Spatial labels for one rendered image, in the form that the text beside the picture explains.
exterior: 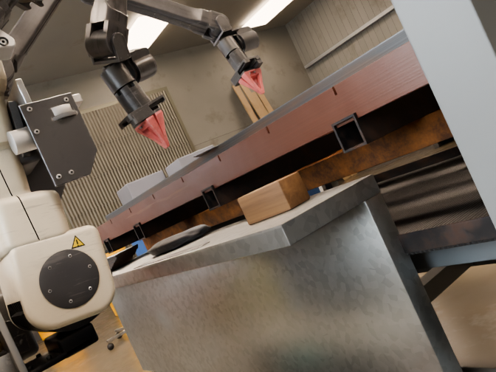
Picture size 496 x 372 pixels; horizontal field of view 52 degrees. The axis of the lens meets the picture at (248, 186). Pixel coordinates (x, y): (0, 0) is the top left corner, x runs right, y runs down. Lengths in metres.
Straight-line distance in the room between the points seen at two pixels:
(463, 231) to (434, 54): 0.47
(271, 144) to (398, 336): 0.39
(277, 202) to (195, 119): 8.41
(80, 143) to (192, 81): 8.50
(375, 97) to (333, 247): 0.26
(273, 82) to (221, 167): 9.43
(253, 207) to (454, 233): 0.31
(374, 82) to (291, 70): 10.18
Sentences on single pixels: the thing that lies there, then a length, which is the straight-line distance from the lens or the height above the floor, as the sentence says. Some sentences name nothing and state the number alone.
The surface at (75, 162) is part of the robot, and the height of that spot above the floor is 0.91.
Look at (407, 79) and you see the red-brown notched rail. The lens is 0.72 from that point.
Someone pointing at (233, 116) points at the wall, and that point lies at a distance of 9.63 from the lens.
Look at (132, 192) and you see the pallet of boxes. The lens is 4.90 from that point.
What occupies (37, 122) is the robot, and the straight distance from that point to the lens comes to 1.01.
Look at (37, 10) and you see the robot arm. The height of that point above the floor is 1.37.
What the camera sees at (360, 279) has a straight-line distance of 0.85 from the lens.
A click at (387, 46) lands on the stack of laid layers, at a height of 0.84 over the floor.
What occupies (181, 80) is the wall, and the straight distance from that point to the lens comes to 9.38.
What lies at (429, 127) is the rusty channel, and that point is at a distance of 0.91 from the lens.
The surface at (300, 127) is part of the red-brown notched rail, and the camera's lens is 0.87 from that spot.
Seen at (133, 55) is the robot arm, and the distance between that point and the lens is 1.16.
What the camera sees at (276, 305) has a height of 0.50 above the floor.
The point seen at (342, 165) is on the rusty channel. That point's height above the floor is 0.70.
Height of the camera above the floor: 0.75
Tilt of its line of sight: level
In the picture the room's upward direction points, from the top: 25 degrees counter-clockwise
